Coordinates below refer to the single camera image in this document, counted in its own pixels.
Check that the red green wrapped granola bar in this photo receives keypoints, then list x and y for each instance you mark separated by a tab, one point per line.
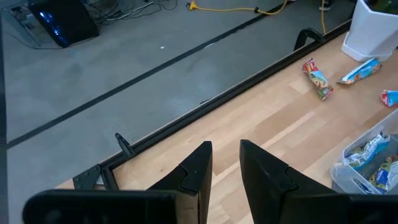
318	81

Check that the black frame post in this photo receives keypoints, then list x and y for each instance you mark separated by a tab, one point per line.
2	124

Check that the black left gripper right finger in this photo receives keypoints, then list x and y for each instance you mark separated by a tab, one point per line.
267	186

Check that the black lever clamp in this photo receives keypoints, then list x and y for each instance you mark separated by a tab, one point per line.
126	146

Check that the black computer tower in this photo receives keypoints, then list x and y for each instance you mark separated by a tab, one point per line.
68	21

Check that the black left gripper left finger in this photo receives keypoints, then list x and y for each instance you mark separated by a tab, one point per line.
192	177

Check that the yellow green wrapped granola bar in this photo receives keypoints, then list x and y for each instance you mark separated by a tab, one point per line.
384	174

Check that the red blue wrapped granola bar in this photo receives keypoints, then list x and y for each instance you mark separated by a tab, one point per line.
391	98

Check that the black table edge rail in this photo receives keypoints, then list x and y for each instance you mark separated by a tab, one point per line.
217	101

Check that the clear plastic container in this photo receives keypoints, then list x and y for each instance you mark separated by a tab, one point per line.
342	177

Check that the black corner bracket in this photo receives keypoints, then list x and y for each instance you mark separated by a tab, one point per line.
87	179

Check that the blue white wrapped granola bar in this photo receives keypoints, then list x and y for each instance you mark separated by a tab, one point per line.
363	152

